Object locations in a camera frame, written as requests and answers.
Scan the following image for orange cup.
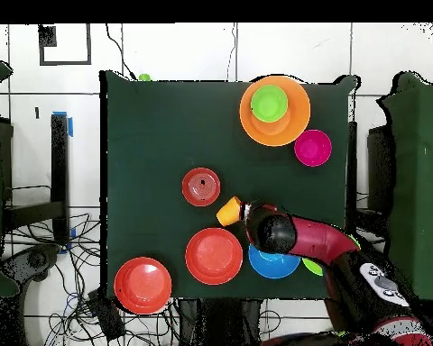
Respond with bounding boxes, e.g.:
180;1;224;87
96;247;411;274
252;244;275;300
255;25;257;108
216;196;243;227

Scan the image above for small red bowl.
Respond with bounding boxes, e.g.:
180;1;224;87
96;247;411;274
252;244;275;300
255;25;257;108
180;167;222;207

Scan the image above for large red bowl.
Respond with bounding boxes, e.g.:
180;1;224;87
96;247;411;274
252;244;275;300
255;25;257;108
184;227;244;286
113;256;173;315

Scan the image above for blue bowl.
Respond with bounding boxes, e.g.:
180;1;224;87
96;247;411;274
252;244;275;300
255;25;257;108
247;244;301;279

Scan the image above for large green bowl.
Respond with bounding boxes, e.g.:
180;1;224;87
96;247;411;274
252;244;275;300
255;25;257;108
301;233;362;278

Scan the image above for pink bowl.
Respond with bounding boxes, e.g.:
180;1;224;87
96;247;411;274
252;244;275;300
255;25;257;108
293;129;333;168

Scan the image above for large orange bowl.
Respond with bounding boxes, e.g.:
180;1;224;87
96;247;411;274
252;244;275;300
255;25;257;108
239;75;312;148

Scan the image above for small green bowl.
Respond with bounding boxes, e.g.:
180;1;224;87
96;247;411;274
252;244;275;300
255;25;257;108
250;84;289;123

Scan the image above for dark green table cloth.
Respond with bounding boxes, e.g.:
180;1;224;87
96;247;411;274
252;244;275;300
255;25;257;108
99;69;362;303

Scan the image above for black power strip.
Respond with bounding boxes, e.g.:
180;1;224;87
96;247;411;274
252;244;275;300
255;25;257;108
86;288;127;342

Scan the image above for blue tape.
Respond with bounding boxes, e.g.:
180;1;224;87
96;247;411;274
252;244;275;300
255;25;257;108
51;110;74;138

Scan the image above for black chair base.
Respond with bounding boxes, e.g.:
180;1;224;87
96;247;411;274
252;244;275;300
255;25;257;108
0;243;62;284

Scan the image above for black stool frame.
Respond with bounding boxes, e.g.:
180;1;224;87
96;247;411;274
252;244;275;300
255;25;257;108
347;122;396;250
1;114;71;246

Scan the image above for thin black cable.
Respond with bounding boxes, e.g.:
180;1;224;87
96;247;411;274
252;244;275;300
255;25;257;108
226;23;238;82
106;23;138;80

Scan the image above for tangle of black cables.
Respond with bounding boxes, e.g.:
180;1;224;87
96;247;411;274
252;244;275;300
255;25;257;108
3;212;181;346

